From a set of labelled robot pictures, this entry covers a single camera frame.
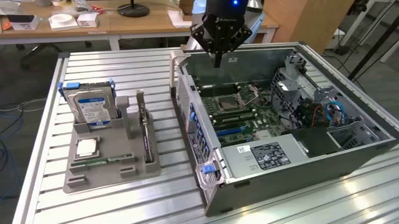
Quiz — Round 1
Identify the grey power supply unit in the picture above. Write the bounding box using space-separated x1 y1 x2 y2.
220 134 310 179

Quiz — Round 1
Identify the wooden cabinet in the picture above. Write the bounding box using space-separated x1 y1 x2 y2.
274 0 356 51

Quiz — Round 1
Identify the CPU socket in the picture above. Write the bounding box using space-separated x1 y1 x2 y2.
218 94 243 112

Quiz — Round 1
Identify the wooden desk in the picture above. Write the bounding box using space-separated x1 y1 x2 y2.
0 0 280 51

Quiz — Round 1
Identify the black office chair base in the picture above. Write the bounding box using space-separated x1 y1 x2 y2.
15 42 65 70

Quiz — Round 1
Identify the blue expansion slot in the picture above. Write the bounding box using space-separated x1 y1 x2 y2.
216 126 244 139

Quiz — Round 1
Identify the white round holder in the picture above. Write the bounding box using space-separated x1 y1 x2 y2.
48 13 80 32

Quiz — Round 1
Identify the metal socket cover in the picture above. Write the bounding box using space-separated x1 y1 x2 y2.
236 85 260 104

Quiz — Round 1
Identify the black stand pole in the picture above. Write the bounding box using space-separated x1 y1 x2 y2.
347 0 399 82

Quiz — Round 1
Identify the hard disk blue caddy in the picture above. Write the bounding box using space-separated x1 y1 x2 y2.
57 79 122 129

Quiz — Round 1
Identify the green motherboard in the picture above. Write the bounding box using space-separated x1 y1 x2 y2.
195 77 292 148

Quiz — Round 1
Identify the green RAM stick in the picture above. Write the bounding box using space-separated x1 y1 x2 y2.
214 113 255 124
71 154 134 167

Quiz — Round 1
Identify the blue data wire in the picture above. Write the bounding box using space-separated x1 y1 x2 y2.
323 100 348 128

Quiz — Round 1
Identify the brown cardboard box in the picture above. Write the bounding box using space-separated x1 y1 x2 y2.
179 0 196 16

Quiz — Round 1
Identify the black plastic shroud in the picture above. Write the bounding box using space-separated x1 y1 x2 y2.
286 127 342 158

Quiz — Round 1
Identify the black lamp base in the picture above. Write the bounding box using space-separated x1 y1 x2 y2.
118 0 151 17

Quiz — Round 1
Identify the white floor cable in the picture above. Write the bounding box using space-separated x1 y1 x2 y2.
0 99 48 112

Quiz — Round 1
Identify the small white box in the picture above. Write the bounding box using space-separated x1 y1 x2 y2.
76 13 100 28

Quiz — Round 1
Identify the dark grey PC case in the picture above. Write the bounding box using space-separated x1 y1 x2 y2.
170 42 399 217

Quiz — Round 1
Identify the white table frame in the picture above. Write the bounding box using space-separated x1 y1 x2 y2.
338 0 399 63

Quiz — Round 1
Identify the white paper stack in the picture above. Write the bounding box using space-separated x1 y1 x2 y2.
167 9 192 29

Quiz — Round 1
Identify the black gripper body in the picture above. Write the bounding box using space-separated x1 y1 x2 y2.
200 0 247 30

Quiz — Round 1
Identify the blue floor cable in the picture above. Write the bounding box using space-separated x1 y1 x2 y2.
0 112 24 201

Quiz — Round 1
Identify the silver CPU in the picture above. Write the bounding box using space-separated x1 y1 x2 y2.
76 140 98 157

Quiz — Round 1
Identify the white box black lid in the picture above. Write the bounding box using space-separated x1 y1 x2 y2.
7 14 40 31

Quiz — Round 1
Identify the orange box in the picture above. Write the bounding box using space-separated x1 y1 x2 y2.
0 16 13 34

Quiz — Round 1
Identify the metal disk bay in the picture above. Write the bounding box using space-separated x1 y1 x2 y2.
326 118 383 151
270 67 318 122

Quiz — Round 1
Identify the grey parts rack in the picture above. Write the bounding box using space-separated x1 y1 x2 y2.
63 95 162 194

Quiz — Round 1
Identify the red wire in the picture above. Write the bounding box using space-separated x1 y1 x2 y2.
314 106 327 128

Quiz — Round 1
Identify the black graphics card metal bracket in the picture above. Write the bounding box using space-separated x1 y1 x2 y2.
136 90 156 164

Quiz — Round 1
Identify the white floor box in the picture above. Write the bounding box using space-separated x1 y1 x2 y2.
326 29 346 51

